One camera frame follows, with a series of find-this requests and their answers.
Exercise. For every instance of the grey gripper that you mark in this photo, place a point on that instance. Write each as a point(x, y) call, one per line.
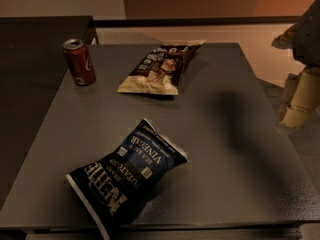
point(308, 39)

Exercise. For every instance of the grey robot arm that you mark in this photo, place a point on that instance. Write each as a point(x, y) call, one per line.
point(301, 95)

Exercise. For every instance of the red soda can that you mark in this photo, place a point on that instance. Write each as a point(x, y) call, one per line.
point(79, 62)

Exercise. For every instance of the brown chip bag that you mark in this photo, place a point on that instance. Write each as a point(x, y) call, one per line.
point(161, 70)

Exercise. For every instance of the blue kettle chip bag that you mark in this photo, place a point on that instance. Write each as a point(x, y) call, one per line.
point(112, 187)

